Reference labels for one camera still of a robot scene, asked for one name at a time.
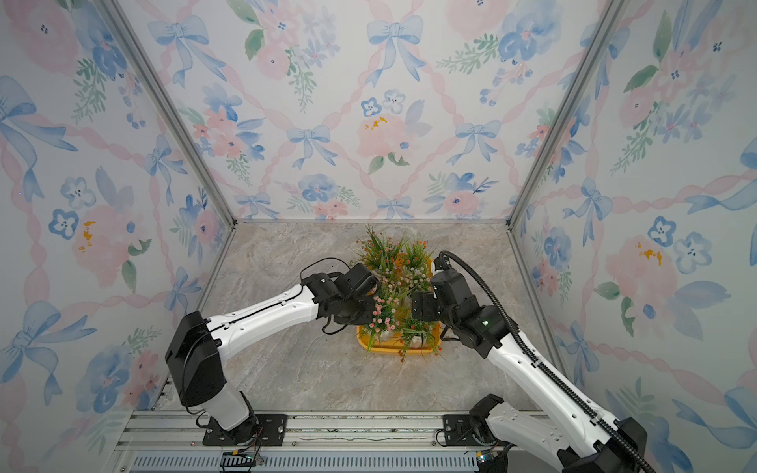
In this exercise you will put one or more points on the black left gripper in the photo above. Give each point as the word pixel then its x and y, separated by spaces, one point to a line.
pixel 369 315

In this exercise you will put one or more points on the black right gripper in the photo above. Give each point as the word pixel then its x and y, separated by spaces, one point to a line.
pixel 419 298

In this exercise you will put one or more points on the pink flower plant front pot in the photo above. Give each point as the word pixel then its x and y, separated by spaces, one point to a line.
pixel 384 321

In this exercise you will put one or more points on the pink flower plant pot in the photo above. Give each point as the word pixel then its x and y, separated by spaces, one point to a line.
pixel 384 321
pixel 412 281
pixel 393 279

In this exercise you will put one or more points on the red flower plant pot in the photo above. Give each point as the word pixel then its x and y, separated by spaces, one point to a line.
pixel 419 338
pixel 378 250

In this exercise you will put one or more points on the yellow plastic storage tray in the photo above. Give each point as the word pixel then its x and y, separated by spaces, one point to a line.
pixel 392 347

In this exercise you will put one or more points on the red flower plant front pot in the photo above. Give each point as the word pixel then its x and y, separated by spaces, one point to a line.
pixel 419 338

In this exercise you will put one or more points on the pink flower plant back pot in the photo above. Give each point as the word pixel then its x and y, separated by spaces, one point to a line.
pixel 412 281

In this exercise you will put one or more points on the orange flower plant white pot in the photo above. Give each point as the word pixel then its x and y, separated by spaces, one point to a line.
pixel 417 258

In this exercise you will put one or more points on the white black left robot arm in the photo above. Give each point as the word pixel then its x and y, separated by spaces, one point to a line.
pixel 201 345

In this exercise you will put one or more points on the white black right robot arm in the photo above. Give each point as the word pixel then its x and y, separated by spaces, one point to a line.
pixel 577 434

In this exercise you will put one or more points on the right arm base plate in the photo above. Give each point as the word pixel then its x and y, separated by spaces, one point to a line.
pixel 464 430

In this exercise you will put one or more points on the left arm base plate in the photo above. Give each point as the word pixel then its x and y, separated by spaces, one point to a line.
pixel 267 430

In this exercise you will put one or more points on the aluminium front rail frame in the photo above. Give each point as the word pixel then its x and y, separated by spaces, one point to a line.
pixel 171 441

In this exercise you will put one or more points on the aluminium left corner post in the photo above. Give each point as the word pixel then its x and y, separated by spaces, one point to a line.
pixel 135 52

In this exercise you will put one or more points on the aluminium corner post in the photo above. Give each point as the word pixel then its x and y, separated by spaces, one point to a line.
pixel 135 52
pixel 606 28

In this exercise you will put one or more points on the aluminium right corner post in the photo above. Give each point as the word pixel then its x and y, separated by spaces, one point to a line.
pixel 606 28

